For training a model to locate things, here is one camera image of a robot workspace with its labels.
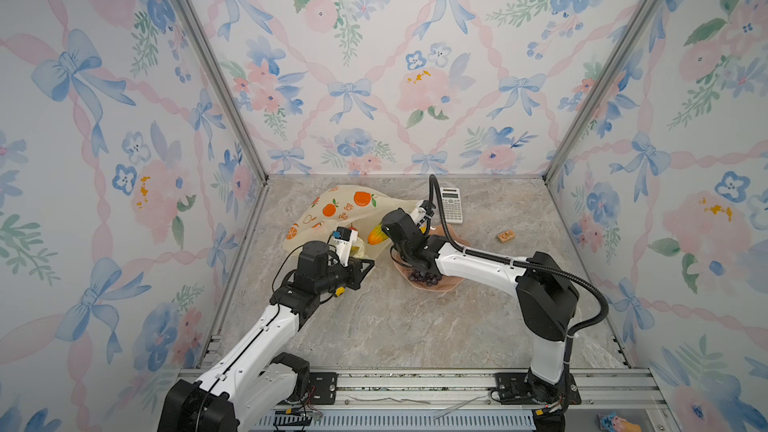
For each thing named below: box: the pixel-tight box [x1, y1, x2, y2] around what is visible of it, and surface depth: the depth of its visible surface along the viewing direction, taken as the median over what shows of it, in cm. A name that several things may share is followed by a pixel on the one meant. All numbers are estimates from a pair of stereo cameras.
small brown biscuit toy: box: [497, 230, 516, 243], surface depth 105 cm
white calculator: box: [440, 187, 463, 224], surface depth 112 cm
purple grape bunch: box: [409, 271, 442, 287], surface depth 87 cm
